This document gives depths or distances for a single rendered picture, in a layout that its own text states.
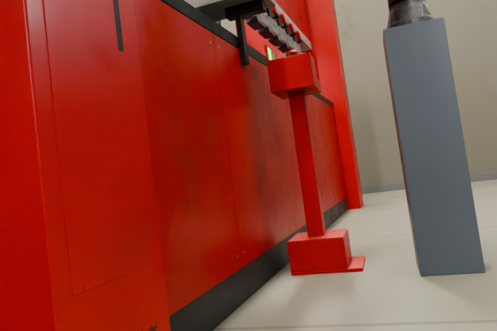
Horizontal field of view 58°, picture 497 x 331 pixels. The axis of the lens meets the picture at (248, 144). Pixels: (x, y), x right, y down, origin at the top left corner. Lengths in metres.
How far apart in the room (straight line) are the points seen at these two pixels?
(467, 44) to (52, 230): 5.15
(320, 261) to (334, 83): 2.33
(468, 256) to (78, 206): 1.17
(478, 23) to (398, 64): 4.08
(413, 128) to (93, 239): 1.07
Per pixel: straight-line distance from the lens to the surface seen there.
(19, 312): 0.65
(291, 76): 1.64
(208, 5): 1.68
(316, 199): 1.68
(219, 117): 1.36
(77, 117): 0.66
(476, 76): 5.43
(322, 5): 3.93
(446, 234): 1.50
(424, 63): 1.50
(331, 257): 1.63
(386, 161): 5.27
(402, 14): 1.56
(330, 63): 3.80
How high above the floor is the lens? 0.37
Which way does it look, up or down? 4 degrees up
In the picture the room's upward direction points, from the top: 7 degrees counter-clockwise
